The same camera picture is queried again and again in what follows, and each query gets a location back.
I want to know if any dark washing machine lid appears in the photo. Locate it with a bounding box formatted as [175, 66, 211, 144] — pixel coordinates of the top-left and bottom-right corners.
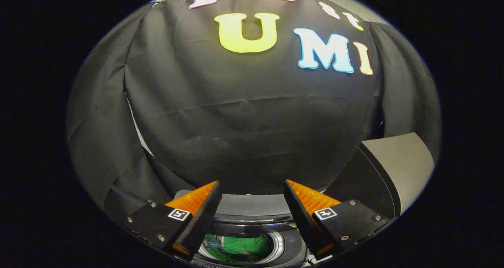
[179, 192, 309, 266]

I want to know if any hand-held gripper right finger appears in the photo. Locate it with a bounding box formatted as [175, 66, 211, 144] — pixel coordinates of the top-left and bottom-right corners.
[283, 179, 394, 261]

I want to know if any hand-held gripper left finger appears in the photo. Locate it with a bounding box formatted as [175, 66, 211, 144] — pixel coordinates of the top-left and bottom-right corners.
[122, 181, 223, 261]

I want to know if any grey cabinet with dark top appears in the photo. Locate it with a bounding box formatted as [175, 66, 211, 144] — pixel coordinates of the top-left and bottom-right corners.
[323, 132, 435, 218]

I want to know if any green polo shirt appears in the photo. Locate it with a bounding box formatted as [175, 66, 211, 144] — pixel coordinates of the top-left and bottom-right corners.
[205, 234, 272, 263]

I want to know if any grey washing machine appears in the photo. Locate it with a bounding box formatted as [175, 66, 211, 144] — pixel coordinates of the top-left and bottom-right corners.
[173, 188, 315, 268]

